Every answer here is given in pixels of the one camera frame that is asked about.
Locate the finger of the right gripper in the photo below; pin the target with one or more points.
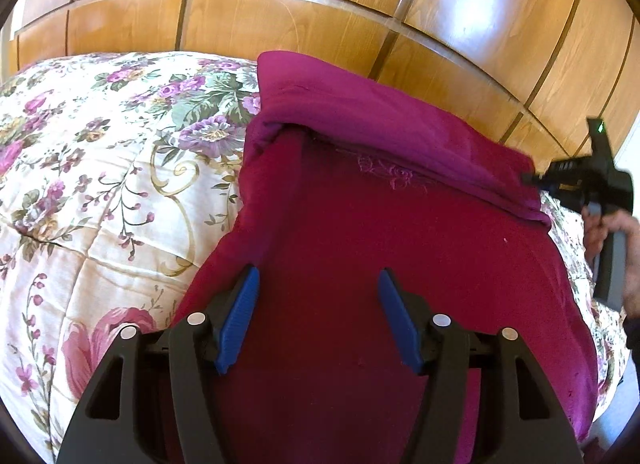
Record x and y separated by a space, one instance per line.
532 179

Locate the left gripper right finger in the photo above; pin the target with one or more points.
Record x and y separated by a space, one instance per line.
485 399

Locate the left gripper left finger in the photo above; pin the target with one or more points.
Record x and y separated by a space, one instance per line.
148 401

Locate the dark red sweater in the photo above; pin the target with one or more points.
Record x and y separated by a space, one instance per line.
342 178

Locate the person's right hand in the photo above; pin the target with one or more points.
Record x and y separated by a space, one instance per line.
596 229

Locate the wooden wardrobe doors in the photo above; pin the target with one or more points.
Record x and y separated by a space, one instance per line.
526 73

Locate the floral bed quilt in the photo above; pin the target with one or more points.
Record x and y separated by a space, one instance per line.
120 174

